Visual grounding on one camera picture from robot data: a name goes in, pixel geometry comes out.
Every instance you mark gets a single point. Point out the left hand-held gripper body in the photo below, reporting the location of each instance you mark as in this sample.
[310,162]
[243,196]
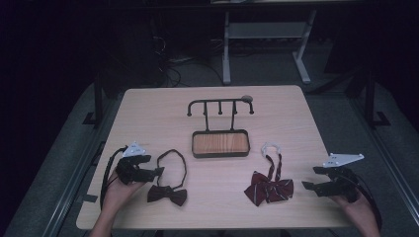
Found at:
[130,171]

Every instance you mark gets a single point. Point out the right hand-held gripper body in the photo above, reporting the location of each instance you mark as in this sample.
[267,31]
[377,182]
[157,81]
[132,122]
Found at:
[347,184]

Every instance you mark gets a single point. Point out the black bow tie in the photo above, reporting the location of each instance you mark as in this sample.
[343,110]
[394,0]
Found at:
[166,195]

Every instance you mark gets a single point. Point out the red striped bow tie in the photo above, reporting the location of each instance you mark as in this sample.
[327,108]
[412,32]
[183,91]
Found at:
[268,189]

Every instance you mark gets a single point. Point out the black rack with wooden base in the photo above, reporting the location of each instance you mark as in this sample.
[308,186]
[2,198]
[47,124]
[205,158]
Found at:
[220,144]

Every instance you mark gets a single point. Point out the person's left hand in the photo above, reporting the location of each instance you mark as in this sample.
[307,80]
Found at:
[118,197]

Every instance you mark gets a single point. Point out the person's right hand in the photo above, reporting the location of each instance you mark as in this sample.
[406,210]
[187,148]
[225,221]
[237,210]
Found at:
[360,214]

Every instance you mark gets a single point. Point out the black metal stand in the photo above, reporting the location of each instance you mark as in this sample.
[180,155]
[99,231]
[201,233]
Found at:
[98,105]
[370,98]

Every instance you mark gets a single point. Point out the small grey round disc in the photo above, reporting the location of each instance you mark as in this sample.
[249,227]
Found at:
[247,98]

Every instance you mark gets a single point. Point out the white metal desk frame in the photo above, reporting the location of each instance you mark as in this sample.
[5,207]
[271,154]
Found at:
[267,30]

